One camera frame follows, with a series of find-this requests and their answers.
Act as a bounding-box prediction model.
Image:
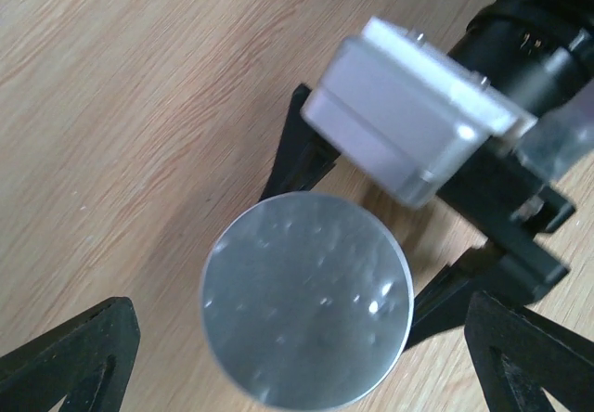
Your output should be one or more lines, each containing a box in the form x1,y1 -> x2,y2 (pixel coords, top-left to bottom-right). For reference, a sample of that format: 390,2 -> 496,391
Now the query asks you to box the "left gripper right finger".
466,291 -> 593,411

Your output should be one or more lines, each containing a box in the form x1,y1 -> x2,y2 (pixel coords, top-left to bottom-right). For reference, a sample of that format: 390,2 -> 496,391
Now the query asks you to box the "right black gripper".
405,147 -> 575,351

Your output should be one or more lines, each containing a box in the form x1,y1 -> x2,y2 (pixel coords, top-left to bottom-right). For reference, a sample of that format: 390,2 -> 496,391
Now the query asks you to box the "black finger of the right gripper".
261,84 -> 339,199

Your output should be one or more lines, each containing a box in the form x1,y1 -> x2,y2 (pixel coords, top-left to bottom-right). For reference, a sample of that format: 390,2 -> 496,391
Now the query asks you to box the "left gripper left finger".
1,297 -> 140,411

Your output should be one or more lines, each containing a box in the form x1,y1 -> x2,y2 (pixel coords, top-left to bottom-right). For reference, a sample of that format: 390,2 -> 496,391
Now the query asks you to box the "round metal lid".
200,191 -> 414,411

